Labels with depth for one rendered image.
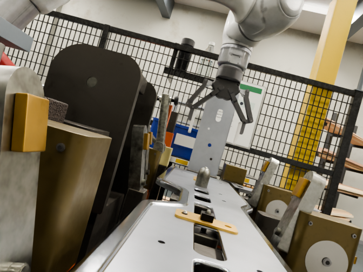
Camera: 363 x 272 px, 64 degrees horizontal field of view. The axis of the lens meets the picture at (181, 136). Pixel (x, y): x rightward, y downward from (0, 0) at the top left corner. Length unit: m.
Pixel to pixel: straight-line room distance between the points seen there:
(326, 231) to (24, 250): 0.39
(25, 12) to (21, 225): 0.84
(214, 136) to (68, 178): 0.94
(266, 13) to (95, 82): 0.44
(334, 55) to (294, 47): 5.94
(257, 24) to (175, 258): 0.60
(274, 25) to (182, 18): 6.99
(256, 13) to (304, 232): 0.49
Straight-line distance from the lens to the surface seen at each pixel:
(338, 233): 0.49
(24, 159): 0.18
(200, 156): 1.13
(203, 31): 7.53
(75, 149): 0.21
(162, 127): 0.85
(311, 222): 0.46
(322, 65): 1.61
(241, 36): 0.85
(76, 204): 0.24
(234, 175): 1.11
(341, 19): 1.72
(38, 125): 0.18
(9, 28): 0.38
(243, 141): 1.42
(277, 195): 0.81
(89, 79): 0.44
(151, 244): 0.28
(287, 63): 7.42
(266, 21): 0.74
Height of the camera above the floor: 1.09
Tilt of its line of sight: 1 degrees up
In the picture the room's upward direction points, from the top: 16 degrees clockwise
